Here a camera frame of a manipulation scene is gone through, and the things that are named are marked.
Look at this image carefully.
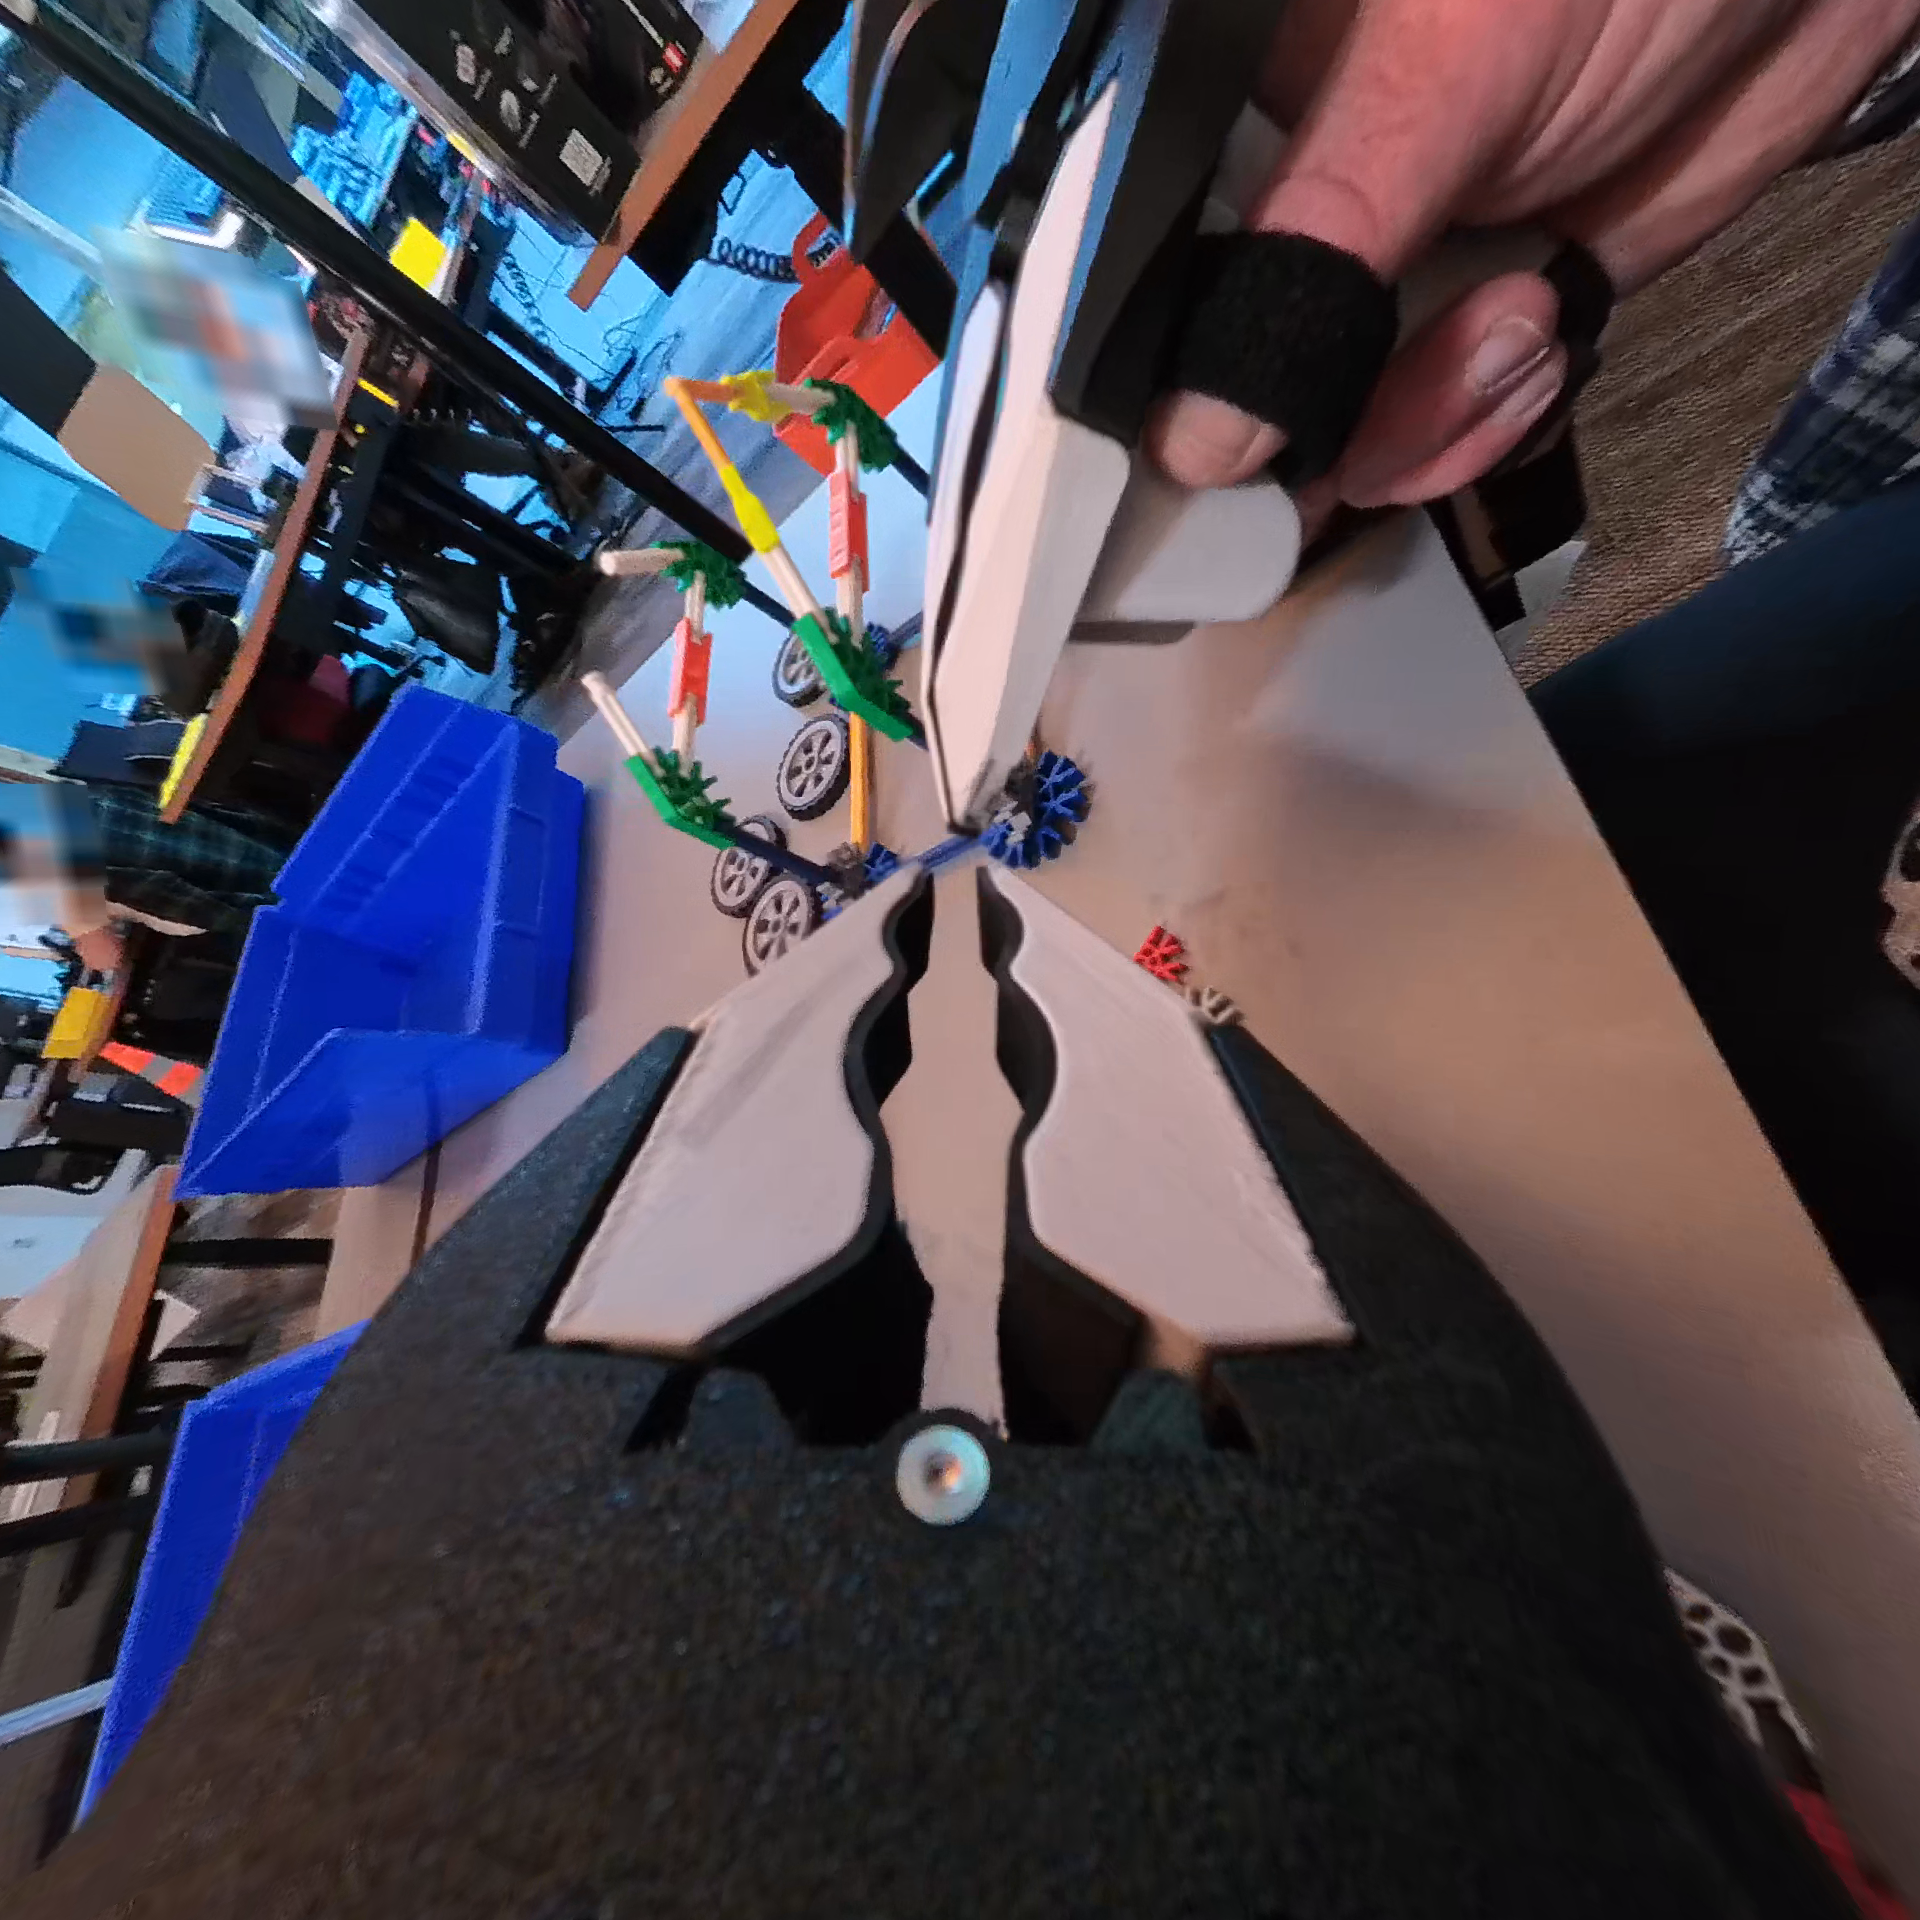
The blue bin with toy pieces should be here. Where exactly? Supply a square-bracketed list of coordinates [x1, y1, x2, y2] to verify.
[79, 1312, 377, 1821]

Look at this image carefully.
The small red grey connector piece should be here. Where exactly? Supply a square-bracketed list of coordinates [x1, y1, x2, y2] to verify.
[1137, 922, 1251, 1036]

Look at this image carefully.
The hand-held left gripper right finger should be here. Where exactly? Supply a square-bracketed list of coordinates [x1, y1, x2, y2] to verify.
[979, 867, 1354, 1377]

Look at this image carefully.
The orange plastic case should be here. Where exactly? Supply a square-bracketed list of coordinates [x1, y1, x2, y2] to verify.
[775, 215, 944, 481]

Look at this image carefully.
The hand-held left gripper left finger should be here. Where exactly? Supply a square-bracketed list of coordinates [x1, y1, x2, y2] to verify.
[544, 867, 933, 1365]

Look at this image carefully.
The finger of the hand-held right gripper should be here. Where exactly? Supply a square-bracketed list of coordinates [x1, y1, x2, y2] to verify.
[920, 283, 1011, 819]
[933, 77, 1137, 829]

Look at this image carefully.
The empty blue plastic bin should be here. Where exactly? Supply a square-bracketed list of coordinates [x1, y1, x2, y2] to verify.
[173, 687, 590, 1198]

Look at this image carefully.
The colourful toy car model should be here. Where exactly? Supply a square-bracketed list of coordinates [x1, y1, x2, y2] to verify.
[582, 369, 1096, 983]

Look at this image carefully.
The person's right hand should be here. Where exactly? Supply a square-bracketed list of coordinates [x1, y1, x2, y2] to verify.
[1148, 0, 1920, 513]

